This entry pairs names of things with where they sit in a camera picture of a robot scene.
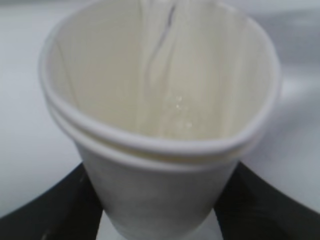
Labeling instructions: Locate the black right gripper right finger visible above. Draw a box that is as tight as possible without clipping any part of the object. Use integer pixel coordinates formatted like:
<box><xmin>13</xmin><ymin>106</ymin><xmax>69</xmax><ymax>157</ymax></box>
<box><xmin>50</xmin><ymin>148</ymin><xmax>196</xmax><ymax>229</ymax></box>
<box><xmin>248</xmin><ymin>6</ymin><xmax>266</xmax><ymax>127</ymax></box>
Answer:
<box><xmin>214</xmin><ymin>163</ymin><xmax>320</xmax><ymax>240</ymax></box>

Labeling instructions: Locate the white paper cup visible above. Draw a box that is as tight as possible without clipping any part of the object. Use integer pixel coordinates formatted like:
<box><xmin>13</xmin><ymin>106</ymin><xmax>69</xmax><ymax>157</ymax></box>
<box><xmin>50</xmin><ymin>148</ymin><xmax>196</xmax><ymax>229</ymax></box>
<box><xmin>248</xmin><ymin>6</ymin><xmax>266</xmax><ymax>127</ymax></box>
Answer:
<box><xmin>38</xmin><ymin>0</ymin><xmax>282</xmax><ymax>240</ymax></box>

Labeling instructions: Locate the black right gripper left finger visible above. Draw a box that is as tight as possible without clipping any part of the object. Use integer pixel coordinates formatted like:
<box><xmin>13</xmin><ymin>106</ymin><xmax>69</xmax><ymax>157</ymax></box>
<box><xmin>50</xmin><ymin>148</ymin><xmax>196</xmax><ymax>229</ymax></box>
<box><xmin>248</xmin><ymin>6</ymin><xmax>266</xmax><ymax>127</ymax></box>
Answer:
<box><xmin>0</xmin><ymin>164</ymin><xmax>103</xmax><ymax>240</ymax></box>

